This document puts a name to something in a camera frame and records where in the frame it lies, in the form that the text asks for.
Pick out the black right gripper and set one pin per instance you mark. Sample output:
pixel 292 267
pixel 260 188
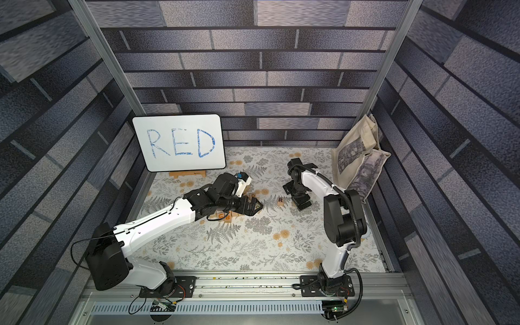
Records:
pixel 298 199

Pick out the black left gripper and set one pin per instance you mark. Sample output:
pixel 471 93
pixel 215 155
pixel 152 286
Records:
pixel 245 210

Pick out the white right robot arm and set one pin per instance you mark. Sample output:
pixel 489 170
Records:
pixel 343 219

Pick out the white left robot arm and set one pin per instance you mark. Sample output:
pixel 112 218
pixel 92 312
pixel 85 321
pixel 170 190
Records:
pixel 110 255

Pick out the whiteboard with RED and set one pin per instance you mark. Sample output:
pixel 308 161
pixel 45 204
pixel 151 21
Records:
pixel 181 142

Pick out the wooden whiteboard stand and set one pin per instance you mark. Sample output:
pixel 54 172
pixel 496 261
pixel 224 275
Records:
pixel 178 174

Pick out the cream Monet tote bag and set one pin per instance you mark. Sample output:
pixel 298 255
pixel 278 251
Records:
pixel 358 160

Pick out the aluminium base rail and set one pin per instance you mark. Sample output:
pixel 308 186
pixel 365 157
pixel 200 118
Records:
pixel 255 298

